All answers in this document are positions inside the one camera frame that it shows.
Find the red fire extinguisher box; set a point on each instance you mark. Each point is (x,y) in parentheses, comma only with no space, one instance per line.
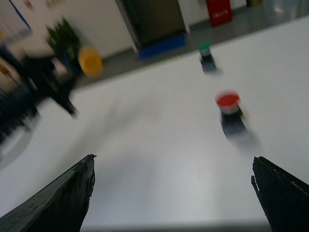
(219,11)

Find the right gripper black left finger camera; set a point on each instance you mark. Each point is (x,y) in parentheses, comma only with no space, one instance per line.
(61,206)

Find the grey door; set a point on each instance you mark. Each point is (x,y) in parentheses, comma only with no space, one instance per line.
(154,20)

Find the green push button switch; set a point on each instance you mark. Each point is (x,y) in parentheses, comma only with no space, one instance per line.
(206,58)

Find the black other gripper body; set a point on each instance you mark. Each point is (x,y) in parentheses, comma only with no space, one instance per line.
(38,82)

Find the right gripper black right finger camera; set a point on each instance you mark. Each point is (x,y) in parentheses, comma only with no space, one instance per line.
(283,197)

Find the left potted plant gold vase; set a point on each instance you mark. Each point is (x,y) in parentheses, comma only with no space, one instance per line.
(65,44)

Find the yellow push button switch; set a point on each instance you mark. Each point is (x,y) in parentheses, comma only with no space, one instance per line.
(90,62)

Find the blue framed wall board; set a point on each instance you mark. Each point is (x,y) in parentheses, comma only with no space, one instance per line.
(12,22)

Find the blue floor mat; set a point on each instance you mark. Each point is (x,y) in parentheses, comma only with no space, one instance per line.
(161,47)

